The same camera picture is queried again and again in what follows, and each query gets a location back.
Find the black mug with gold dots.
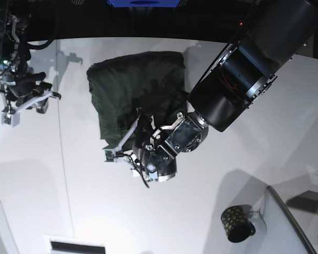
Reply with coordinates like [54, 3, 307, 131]
[220, 206, 256, 243]

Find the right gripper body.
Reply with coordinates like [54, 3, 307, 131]
[0, 72, 52, 105]

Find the grey metal side table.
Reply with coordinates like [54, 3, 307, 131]
[262, 186, 318, 253]

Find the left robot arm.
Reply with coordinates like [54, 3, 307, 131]
[104, 1, 318, 183]

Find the dark green t-shirt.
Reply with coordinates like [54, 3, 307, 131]
[86, 51, 188, 147]

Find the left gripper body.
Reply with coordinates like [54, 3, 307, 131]
[132, 137, 178, 182]

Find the blue box with oval hole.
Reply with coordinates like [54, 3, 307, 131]
[107, 0, 180, 8]

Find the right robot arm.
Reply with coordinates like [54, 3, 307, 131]
[0, 1, 61, 127]

